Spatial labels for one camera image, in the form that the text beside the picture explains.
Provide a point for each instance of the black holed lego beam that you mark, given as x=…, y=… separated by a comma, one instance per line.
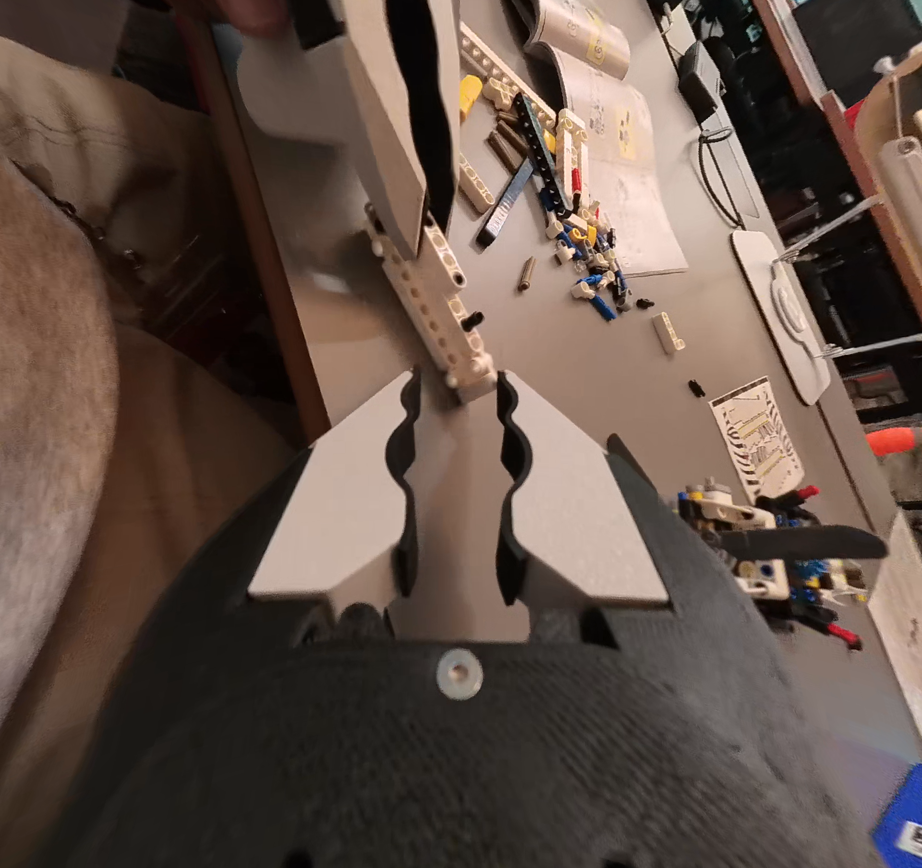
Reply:
x=540, y=151

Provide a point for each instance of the instruction booklet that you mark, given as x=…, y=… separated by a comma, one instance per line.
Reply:
x=576, y=18

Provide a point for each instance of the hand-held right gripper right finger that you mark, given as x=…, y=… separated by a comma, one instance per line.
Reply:
x=583, y=529

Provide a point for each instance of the yellow lego panel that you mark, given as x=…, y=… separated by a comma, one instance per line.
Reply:
x=469, y=93

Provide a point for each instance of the white lego beam assembly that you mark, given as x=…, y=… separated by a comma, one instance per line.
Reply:
x=432, y=306

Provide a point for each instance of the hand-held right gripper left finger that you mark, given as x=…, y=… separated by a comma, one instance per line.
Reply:
x=331, y=515

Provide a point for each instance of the lego plane model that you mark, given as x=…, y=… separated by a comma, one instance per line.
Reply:
x=792, y=544

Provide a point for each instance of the tan lego axle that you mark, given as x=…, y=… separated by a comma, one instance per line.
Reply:
x=515, y=131
x=503, y=150

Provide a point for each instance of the pile of small lego pieces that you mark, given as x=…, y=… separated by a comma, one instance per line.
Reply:
x=587, y=263

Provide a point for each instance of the wooden shelf unit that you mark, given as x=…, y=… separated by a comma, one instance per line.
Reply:
x=785, y=25

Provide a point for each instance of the tan ridged lego pin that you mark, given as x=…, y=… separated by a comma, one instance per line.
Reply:
x=527, y=273

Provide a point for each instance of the black power adapter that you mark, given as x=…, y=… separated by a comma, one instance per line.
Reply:
x=695, y=79

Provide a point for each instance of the orange object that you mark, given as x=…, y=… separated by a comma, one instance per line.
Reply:
x=893, y=441

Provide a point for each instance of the white L-shaped lego beam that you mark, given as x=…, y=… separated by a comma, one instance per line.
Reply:
x=668, y=331

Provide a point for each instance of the white lego frame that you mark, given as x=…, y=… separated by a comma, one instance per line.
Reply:
x=569, y=144

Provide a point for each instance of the beige trousers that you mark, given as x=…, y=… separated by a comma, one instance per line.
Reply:
x=180, y=486

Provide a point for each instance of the instruction sheet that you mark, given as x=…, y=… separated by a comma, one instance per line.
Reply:
x=756, y=443

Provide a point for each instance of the white five-hole lego beam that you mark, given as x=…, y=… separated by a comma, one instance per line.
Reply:
x=475, y=183

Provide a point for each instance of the long black lego strip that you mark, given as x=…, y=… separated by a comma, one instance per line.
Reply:
x=504, y=209

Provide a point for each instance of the blue plastic bin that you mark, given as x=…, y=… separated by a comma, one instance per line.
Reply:
x=893, y=796

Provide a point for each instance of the extra long white lego beam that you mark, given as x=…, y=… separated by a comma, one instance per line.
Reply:
x=504, y=72

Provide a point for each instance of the white stand base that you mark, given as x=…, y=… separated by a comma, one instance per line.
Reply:
x=763, y=270

